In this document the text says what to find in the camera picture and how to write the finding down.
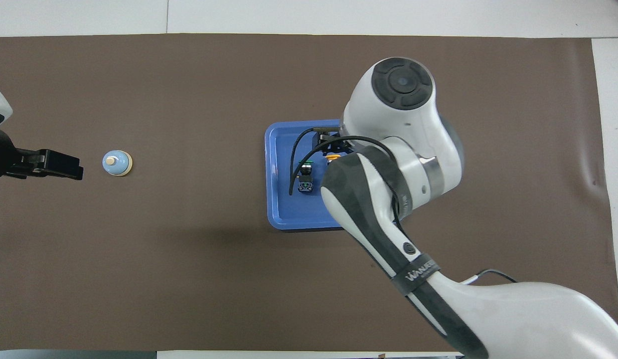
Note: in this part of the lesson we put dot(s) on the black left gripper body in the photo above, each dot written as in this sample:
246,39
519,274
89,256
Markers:
5,159

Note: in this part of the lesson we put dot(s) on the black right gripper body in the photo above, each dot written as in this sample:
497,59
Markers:
331,139

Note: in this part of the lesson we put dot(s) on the yellow push button switch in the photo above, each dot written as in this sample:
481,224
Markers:
332,157

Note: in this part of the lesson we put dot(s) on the green push button switch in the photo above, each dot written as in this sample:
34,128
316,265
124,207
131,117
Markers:
306,185

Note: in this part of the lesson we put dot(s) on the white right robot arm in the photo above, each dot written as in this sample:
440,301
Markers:
403,124

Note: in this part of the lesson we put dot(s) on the light blue call bell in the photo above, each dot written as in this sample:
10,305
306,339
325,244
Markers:
116,163

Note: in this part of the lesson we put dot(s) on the blue plastic tray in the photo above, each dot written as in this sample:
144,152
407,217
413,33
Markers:
279,199

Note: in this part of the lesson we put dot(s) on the brown table mat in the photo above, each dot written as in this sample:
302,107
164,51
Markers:
189,279

